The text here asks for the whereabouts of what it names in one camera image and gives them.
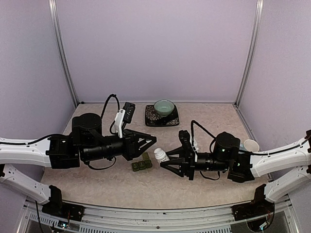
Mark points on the front aluminium rail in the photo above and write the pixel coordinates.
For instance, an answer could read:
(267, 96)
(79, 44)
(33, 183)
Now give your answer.
(101, 219)

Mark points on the aluminium frame post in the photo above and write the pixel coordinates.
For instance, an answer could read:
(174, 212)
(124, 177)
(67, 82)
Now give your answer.
(61, 51)
(251, 52)

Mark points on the white pill bottle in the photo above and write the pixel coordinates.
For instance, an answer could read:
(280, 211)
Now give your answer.
(160, 155)

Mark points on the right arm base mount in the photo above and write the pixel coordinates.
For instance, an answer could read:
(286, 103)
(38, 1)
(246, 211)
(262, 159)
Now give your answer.
(257, 207)

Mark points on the left aluminium frame post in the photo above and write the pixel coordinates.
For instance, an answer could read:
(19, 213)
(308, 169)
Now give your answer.
(61, 51)

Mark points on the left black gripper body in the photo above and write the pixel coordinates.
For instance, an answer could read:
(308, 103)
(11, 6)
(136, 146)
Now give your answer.
(129, 153)

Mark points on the light blue mug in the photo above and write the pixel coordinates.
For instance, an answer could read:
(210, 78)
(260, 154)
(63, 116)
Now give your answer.
(249, 145)

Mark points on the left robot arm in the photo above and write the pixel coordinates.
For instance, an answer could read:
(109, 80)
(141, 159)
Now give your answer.
(84, 144)

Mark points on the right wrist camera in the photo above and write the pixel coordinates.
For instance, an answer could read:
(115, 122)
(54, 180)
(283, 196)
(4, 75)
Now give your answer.
(188, 143)

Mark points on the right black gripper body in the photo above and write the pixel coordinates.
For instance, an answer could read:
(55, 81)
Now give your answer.
(191, 158)

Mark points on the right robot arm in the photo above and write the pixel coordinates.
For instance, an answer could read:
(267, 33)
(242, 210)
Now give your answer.
(243, 166)

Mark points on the right aluminium frame post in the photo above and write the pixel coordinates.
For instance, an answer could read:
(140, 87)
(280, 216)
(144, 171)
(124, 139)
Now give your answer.
(251, 52)

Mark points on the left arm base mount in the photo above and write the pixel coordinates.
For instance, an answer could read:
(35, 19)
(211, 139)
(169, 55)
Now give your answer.
(63, 208)

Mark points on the green three-compartment pill box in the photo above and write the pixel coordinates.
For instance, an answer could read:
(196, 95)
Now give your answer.
(143, 164)

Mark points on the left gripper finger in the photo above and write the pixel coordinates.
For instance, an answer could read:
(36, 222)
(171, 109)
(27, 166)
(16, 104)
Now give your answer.
(142, 146)
(139, 136)

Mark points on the celadon green bowl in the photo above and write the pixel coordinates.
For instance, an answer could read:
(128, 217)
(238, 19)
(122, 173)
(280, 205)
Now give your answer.
(164, 107)

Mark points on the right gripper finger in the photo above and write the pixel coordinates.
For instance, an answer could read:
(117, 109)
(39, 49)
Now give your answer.
(180, 151)
(177, 166)

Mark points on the black floral square plate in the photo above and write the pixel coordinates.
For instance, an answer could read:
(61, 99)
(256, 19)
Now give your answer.
(154, 119)

